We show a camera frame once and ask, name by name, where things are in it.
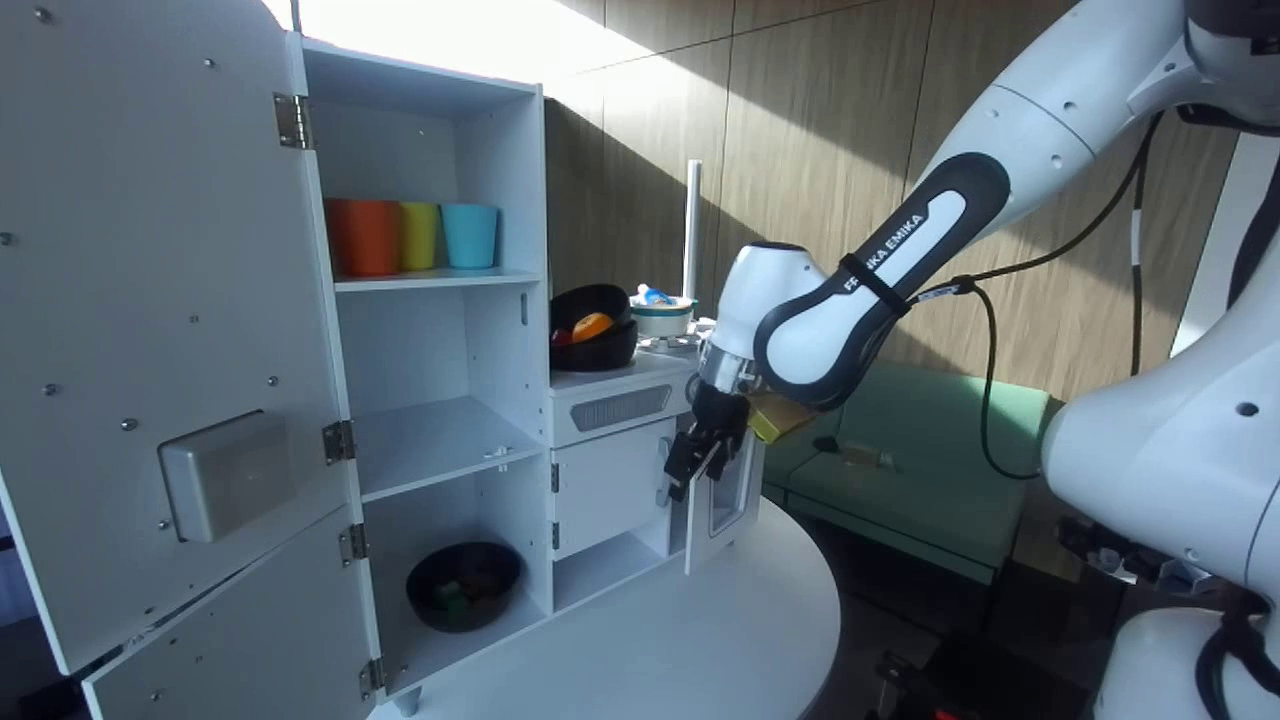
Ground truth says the oven door with window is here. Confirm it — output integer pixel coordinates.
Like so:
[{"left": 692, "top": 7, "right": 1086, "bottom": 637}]
[{"left": 671, "top": 425, "right": 771, "bottom": 578}]

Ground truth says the green padded mat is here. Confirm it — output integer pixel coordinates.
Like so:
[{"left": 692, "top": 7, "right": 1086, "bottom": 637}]
[{"left": 763, "top": 365, "right": 1073, "bottom": 591}]

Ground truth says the orange toy fruit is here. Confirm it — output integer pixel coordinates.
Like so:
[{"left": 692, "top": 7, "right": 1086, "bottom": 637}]
[{"left": 570, "top": 309, "right": 621, "bottom": 345}]

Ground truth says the black toy pot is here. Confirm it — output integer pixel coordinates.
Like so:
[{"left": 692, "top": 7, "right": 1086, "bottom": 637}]
[{"left": 549, "top": 280, "right": 641, "bottom": 376}]

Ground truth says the small brown handled tool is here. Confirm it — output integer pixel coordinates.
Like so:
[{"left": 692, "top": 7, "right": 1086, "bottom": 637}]
[{"left": 814, "top": 431, "right": 900, "bottom": 472}]

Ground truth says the red toy cup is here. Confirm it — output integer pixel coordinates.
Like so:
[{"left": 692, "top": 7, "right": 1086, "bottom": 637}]
[{"left": 324, "top": 194, "right": 408, "bottom": 280}]

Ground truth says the short white fridge door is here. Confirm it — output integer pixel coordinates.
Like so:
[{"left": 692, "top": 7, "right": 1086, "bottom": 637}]
[{"left": 82, "top": 512, "right": 390, "bottom": 720}]

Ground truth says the light blue toy cup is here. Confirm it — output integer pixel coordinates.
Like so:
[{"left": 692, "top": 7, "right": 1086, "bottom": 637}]
[{"left": 440, "top": 200, "right": 503, "bottom": 275}]

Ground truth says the black toy bowl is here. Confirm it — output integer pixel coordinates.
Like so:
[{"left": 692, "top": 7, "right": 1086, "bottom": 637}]
[{"left": 404, "top": 536, "right": 529, "bottom": 637}]

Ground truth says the black cable bundle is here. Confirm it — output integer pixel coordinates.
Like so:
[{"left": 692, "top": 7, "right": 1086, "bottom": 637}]
[{"left": 1193, "top": 606, "right": 1280, "bottom": 720}]

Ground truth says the black base cable plug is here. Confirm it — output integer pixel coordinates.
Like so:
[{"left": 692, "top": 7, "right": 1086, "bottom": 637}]
[{"left": 1065, "top": 514, "right": 1206, "bottom": 597}]

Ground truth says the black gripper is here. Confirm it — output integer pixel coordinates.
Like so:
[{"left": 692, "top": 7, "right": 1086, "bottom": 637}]
[{"left": 660, "top": 376, "right": 753, "bottom": 505}]

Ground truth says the white upright pole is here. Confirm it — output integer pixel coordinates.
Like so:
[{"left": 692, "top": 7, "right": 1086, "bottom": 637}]
[{"left": 680, "top": 157, "right": 709, "bottom": 314}]

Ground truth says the yellow-green toy cup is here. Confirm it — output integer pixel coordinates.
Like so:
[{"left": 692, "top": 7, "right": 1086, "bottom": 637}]
[{"left": 400, "top": 200, "right": 447, "bottom": 275}]

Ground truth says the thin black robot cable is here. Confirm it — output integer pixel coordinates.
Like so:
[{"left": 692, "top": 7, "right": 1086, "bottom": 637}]
[{"left": 953, "top": 112, "right": 1156, "bottom": 483}]

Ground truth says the yellowish wrist camera mount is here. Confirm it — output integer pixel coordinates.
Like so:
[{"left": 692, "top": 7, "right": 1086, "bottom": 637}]
[{"left": 743, "top": 390, "right": 819, "bottom": 450}]

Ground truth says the white toy kitchen body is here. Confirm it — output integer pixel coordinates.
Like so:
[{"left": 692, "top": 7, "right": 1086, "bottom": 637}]
[{"left": 297, "top": 37, "right": 777, "bottom": 720}]

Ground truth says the round white table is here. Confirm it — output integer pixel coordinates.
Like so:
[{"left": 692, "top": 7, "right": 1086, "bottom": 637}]
[{"left": 364, "top": 495, "right": 843, "bottom": 720}]

